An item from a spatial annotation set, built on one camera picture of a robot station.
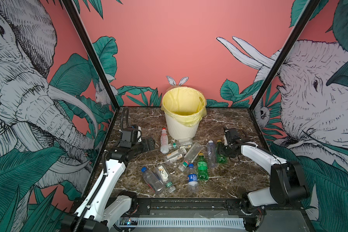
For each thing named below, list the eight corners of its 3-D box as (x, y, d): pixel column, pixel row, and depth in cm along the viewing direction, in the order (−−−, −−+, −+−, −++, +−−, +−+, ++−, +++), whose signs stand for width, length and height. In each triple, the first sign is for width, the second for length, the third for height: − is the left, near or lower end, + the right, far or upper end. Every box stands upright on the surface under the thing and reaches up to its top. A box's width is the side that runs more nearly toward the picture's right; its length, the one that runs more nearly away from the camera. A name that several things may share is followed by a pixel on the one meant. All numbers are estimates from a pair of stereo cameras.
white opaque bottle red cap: (159, 154, 95) (159, 150, 91) (162, 130, 107) (161, 126, 104) (168, 154, 95) (168, 150, 91) (169, 130, 108) (169, 126, 104)
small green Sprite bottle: (197, 181, 85) (198, 178, 80) (195, 156, 95) (196, 152, 90) (208, 181, 85) (210, 178, 80) (205, 156, 95) (206, 152, 90)
